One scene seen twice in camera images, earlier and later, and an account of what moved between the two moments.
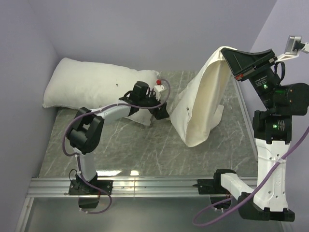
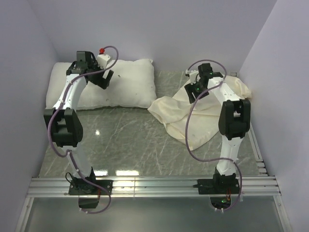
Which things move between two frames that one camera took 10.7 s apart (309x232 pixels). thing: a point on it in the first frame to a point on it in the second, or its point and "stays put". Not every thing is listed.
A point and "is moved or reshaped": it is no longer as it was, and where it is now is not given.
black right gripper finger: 238,61 to 191,90
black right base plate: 206,186 stays put
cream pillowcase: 198,108 is moved or reshaped
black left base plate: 81,188 stays put
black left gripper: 160,114 to 102,82
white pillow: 73,83 is moved or reshaped
